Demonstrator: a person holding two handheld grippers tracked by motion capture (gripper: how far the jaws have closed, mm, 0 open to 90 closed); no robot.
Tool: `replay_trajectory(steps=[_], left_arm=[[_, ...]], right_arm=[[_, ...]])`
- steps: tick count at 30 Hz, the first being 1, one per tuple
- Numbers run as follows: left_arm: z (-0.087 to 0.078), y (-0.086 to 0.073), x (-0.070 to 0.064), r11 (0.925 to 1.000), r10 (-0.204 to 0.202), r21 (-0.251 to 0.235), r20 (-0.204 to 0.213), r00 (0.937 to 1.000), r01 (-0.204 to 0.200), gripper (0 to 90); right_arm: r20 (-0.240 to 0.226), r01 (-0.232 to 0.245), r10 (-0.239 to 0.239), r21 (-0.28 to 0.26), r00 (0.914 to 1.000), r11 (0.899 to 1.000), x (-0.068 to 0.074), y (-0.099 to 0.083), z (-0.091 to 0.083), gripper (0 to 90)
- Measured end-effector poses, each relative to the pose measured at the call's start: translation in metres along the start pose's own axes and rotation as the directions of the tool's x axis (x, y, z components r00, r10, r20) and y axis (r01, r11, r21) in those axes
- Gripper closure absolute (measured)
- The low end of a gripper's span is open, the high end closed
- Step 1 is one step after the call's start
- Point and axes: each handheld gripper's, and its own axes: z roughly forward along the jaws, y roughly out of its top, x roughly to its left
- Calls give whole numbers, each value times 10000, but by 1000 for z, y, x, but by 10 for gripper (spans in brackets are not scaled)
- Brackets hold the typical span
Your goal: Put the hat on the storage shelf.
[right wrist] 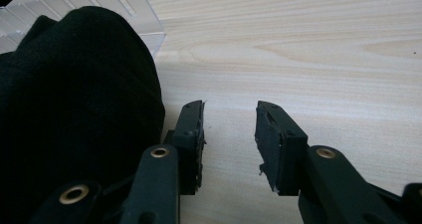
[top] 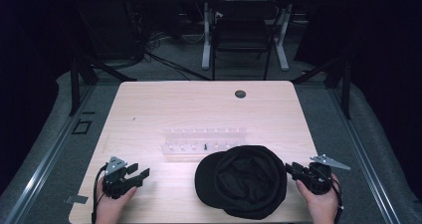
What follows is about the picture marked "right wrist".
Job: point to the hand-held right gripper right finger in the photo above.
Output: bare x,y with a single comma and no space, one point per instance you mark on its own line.
282,151

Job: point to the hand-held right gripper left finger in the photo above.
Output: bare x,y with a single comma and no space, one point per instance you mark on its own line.
189,144

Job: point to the dark cloth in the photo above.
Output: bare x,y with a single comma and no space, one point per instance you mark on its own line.
76,108

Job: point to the clear plastic divided organizer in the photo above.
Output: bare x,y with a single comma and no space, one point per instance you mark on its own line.
109,5

